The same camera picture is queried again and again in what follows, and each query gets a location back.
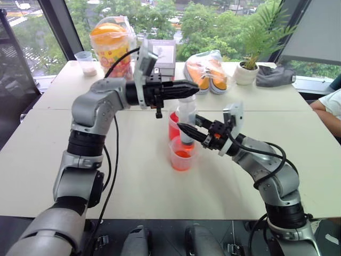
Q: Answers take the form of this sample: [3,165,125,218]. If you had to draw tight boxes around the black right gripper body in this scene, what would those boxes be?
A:
[201,121,233,151]

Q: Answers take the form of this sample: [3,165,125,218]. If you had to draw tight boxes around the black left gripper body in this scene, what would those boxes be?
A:
[144,73,164,119]

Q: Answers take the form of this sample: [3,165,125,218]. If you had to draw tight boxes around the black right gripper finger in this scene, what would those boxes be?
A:
[176,122,209,144]
[194,114,214,129]

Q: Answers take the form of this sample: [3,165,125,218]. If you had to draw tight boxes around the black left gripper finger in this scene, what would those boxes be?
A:
[161,79,200,92]
[161,90,200,101]

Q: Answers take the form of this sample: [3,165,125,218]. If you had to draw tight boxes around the clear plastic syringe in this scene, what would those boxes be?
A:
[176,95,198,150]

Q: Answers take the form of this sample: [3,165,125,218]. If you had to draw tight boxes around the clear cup with red liquid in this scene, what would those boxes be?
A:
[168,135,199,172]
[167,110,183,142]

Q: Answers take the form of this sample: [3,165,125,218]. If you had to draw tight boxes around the clear measuring cup, pink contents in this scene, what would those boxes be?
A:
[74,51,98,77]

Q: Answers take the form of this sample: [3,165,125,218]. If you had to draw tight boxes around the orange canvas shoe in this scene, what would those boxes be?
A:
[208,58,229,95]
[184,59,212,95]

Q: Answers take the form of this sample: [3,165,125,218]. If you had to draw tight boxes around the grey and white carton box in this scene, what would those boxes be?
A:
[147,39,177,77]

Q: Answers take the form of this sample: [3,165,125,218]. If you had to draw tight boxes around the clear plastic shoe bag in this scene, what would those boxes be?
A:
[183,50,231,96]

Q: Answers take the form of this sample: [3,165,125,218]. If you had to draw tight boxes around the orange-lidded tub in plastic bag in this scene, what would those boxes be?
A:
[89,15,137,81]

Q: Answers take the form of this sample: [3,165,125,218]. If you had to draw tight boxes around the potted palm in white pot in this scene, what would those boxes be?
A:
[234,0,298,86]

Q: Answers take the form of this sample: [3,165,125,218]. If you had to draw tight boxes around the grey fabric pouch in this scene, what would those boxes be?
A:
[255,63,297,89]

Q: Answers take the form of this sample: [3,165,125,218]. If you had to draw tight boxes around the dark rounded shape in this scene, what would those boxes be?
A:
[120,225,153,256]
[184,223,225,256]

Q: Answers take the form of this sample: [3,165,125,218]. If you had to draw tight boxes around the person's arm with white sleeve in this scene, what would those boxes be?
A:
[310,89,341,146]

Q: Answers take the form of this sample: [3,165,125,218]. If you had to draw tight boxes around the black metal stand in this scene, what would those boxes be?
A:
[0,9,42,95]

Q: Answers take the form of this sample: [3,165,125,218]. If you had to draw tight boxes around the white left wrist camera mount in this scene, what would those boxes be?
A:
[132,39,161,110]

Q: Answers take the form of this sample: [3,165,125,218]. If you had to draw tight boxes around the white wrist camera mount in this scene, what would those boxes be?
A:
[132,39,161,110]
[217,100,244,157]

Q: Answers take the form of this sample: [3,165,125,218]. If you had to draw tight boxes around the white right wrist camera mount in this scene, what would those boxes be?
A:
[217,100,244,157]

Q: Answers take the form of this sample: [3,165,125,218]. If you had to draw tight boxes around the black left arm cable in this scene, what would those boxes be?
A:
[79,46,142,256]

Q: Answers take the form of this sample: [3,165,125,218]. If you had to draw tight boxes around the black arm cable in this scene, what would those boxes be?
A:
[79,46,142,256]
[226,132,288,256]

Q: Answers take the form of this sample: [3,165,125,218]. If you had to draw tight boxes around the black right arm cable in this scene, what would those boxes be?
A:
[226,132,288,256]

